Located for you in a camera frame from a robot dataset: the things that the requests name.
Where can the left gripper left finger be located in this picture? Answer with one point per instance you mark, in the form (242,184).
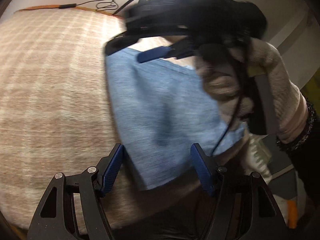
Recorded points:
(108,170)

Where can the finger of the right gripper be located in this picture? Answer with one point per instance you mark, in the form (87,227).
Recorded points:
(161,52)
(119,42)

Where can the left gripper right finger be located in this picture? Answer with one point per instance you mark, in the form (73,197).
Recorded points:
(206,169)

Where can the blue denim pants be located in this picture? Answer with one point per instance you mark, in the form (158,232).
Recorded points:
(160,110)

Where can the black sleeved right forearm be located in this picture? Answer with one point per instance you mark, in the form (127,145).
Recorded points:
(303,152)

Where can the right hand in knit glove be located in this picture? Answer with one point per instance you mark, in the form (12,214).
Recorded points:
(215,67)

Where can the beige plaid bed blanket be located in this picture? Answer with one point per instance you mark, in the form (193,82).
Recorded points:
(55,111)

